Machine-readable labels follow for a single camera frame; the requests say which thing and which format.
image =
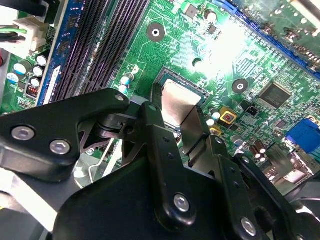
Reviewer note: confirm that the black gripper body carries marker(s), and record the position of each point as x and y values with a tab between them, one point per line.
112	212

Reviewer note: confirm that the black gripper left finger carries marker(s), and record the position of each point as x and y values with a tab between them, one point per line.
50	120

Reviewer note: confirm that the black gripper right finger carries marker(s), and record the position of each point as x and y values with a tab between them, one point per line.
232	190

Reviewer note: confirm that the silver square CPU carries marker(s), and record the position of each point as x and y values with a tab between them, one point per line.
180	100

